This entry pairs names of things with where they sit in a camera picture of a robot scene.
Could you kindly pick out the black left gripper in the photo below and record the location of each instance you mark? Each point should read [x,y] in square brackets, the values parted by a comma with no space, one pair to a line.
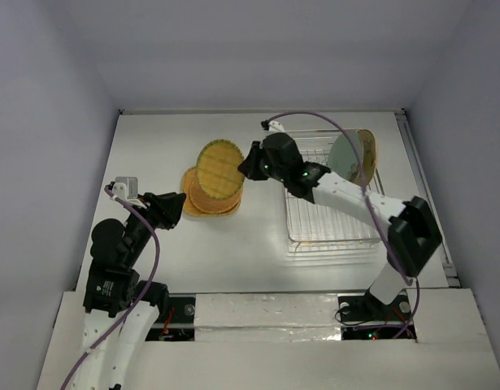
[172,202]

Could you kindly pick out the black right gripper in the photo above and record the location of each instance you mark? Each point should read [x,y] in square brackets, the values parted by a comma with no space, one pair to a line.
[257,161]

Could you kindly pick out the large orange woven plate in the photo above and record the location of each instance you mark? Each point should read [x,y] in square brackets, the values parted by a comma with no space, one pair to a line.
[192,210]

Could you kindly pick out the green rimmed woven plate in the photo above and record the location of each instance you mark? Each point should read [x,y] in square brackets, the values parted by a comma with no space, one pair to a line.
[217,169]

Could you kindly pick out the small orange woven plate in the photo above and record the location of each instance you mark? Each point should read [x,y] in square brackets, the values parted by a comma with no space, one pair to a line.
[206,203]

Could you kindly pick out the teal floral ceramic plate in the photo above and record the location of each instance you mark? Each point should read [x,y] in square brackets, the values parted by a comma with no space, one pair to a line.
[344,155]

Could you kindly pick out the beige floral ceramic plate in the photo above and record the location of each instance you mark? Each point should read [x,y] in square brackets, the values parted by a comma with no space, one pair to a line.
[368,141]

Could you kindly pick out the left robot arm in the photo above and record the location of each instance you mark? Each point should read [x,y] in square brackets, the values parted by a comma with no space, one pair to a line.
[121,308]

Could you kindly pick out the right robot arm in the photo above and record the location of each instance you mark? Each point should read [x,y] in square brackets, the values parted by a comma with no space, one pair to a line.
[408,229]

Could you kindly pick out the white foam block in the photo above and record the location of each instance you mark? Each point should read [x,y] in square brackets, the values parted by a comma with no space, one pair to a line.
[271,317]

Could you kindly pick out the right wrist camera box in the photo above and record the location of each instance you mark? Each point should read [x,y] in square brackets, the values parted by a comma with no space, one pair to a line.
[272,126]

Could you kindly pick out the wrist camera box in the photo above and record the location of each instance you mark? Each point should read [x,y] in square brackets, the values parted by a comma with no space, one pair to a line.
[127,187]
[272,126]

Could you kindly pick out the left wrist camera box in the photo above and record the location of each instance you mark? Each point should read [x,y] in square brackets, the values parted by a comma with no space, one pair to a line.
[127,187]

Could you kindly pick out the metal wire dish rack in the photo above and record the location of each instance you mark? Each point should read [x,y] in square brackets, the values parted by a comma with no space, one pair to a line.
[313,228]

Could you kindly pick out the aluminium rail right side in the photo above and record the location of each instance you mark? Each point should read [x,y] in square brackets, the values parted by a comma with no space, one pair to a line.
[443,252]

